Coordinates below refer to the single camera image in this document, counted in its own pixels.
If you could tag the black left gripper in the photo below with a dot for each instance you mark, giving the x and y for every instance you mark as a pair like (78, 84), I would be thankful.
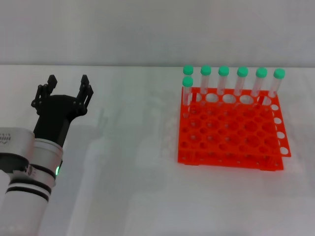
(56, 110)

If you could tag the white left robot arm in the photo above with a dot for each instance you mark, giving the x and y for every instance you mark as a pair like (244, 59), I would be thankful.
(24, 196)

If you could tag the clear tube with green cap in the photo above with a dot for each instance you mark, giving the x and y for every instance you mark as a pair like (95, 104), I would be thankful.
(279, 73)
(205, 70)
(188, 69)
(223, 71)
(187, 81)
(242, 71)
(261, 72)

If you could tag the orange test tube rack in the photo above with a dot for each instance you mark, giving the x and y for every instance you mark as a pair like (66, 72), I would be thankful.
(221, 137)

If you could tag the grey and black camera housing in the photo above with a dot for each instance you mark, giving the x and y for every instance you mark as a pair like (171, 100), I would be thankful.
(14, 140)

